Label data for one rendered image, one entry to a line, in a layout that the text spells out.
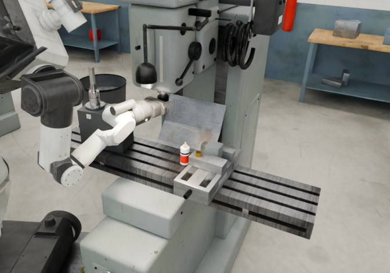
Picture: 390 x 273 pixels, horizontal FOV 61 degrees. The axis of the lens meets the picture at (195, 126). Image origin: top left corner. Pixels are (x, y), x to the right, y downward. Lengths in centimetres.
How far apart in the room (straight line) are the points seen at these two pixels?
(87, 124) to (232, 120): 71
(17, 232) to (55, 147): 86
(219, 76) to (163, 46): 52
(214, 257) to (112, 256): 86
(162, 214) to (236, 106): 66
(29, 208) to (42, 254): 125
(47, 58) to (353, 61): 483
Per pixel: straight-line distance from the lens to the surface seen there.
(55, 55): 109
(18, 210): 294
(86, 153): 121
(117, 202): 147
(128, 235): 147
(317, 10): 537
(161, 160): 153
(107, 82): 367
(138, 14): 125
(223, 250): 217
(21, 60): 102
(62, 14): 110
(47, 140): 109
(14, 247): 182
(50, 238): 177
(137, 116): 126
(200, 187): 126
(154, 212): 138
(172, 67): 123
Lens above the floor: 180
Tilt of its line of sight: 28 degrees down
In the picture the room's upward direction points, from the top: 2 degrees clockwise
